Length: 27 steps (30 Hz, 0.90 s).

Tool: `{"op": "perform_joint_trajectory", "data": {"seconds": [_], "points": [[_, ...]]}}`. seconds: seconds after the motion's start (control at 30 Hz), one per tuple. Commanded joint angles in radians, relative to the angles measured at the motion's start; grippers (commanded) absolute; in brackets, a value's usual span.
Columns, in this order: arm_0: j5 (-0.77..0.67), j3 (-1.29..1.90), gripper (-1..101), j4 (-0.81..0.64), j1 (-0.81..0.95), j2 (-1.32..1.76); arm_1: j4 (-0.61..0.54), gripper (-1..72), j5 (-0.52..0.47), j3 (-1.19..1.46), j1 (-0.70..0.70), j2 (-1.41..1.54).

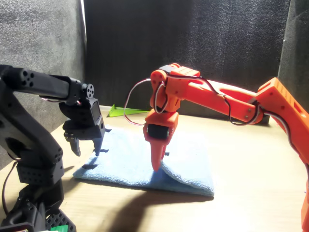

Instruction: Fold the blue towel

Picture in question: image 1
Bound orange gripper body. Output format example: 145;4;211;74
142;110;179;146

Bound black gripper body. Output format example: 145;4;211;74
63;98;106;141

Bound light blue towel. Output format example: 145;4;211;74
72;124;215;197

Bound lime green plastic wedge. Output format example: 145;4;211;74
108;104;150;118

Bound dark grey foam panel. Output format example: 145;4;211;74
0;0;86;170
83;0;292;125
277;0;309;126

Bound orange gripper servo wire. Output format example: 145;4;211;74
123;77;169;127

